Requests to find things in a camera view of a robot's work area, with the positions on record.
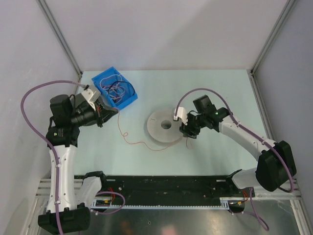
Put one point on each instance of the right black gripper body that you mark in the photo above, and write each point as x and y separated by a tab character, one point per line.
195	123

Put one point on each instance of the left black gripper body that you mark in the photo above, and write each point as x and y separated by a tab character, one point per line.
87	114

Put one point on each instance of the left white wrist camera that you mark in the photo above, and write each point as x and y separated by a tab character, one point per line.
91	94

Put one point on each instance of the aluminium frame rail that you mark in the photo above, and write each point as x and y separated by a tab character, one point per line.
43	191

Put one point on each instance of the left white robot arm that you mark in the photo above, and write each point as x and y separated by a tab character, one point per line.
69	211

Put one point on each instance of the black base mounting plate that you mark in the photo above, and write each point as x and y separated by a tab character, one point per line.
171	190

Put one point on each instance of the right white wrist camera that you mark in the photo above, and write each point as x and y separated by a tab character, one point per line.
180	113

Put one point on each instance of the light grey cable spool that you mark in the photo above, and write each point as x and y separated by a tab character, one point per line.
162	127

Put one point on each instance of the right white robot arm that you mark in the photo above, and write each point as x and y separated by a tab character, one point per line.
275	164

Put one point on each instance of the blue plastic bin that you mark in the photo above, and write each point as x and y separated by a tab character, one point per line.
115	88

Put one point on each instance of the grey slotted cable duct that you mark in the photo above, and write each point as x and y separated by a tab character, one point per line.
223	205

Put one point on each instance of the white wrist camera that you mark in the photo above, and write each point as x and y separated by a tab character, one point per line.
180	113
91	94

